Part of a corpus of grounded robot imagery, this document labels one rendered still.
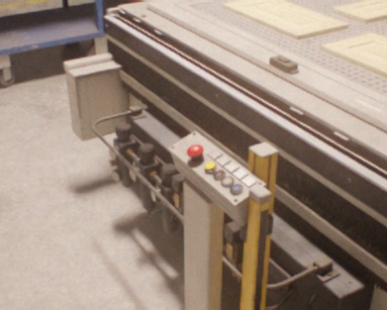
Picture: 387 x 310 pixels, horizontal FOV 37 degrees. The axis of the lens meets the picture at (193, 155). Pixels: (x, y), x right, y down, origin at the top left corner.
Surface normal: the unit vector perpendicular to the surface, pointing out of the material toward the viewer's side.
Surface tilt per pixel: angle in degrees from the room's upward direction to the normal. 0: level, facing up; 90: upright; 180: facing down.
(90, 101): 90
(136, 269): 0
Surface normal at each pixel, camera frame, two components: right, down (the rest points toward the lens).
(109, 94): 0.53, 0.43
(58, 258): 0.00, -0.86
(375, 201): -0.85, 0.26
